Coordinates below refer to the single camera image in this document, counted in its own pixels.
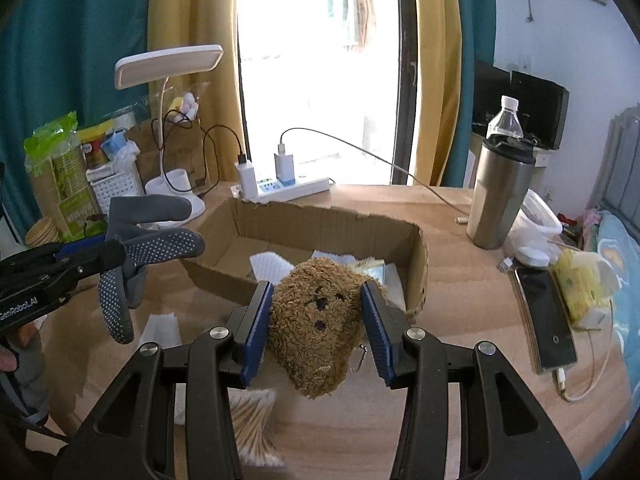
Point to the blue patterned blanket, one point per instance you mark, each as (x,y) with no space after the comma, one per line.
(613,242)

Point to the green paper cup package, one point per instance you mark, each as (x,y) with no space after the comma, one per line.
(57,169)

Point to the brown teddy bear keychain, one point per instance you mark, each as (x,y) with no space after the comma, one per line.
(315,324)

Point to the black monitor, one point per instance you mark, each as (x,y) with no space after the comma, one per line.
(542,104)

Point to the teal curtain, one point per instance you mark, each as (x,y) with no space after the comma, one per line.
(58,56)
(478,34)

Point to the white power strip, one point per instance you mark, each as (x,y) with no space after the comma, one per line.
(272,190)

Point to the hanging laundry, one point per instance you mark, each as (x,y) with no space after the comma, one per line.
(349,22)

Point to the cartoon tissue pack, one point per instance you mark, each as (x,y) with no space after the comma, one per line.
(373,268)

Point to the white charger with black cable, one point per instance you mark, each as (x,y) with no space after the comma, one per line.
(244,169)

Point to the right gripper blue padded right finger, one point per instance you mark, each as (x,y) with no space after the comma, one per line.
(385,328)

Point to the person's hand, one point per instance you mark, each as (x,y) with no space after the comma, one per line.
(19,339)

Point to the smartphone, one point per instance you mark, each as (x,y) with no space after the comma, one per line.
(547,322)

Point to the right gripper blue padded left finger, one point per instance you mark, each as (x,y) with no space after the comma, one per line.
(248,327)

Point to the white desk lamp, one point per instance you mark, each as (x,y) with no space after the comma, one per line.
(161,66)

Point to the right yellow curtain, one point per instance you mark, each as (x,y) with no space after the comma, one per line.
(439,85)

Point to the left yellow curtain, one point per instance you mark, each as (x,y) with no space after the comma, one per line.
(204,36)

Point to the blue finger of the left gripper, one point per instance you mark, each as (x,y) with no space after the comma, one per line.
(76,246)

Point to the white perforated basket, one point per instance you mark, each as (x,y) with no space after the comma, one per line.
(108,183)

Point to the brown cardboard box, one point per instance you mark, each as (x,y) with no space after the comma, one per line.
(237,230)

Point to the white plastic container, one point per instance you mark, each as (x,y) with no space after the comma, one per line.
(531,239)

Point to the yellow tissue pack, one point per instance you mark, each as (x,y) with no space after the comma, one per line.
(587,283)

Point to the white paper towel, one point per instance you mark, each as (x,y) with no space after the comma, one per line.
(270,267)

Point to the yellow curtain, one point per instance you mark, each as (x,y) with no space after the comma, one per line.
(439,85)
(204,36)

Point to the cotton swab bag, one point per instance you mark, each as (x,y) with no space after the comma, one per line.
(250,414)

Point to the grey bed headboard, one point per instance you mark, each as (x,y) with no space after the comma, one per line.
(617,188)

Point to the clear plastic water bottle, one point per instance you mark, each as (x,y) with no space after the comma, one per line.
(506,122)

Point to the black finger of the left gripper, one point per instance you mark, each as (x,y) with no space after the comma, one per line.
(107,256)

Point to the left teal curtain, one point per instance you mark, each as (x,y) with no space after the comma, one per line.
(58,56)

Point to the grey dotted work glove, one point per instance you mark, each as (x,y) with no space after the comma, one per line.
(121,289)

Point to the steel travel tumbler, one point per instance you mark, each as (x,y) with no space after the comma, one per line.
(502,180)

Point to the right teal curtain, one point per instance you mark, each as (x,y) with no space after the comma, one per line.
(478,34)

